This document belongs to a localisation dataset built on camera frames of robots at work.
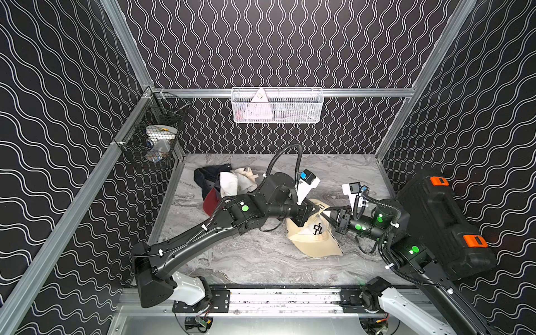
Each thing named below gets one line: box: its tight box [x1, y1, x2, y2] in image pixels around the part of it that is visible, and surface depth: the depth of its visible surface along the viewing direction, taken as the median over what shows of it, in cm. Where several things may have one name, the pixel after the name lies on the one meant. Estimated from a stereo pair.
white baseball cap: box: [219, 171, 238, 199], surface depth 87 cm
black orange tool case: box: [397, 168, 497, 281], surface depth 70 cm
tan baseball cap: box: [286, 198, 344, 258], surface depth 77 cm
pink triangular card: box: [242, 87, 274, 121], surface depth 92 cm
